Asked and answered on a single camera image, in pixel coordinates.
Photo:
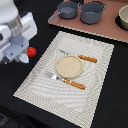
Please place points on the fork with wooden handle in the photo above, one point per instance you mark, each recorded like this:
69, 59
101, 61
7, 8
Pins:
55, 77

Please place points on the red sausage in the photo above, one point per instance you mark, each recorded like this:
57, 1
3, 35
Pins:
31, 51

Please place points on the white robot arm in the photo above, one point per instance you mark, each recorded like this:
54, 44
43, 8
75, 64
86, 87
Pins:
8, 7

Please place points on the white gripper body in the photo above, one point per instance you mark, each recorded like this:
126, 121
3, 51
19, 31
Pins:
15, 33

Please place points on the woven beige placemat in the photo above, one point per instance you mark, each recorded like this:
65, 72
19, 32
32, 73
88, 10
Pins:
63, 100

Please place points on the knife with wooden handle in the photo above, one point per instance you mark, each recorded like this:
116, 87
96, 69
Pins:
80, 56

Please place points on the white fish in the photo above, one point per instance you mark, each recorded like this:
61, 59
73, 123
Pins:
23, 58

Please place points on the beige bowl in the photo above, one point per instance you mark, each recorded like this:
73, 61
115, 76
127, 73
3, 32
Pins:
123, 14

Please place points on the grey frying pan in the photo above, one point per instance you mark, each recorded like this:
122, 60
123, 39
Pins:
66, 10

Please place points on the dark grey cooking pot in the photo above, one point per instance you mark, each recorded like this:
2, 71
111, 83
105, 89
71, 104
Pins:
91, 12

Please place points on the round wooden plate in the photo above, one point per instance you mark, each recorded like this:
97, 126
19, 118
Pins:
69, 66

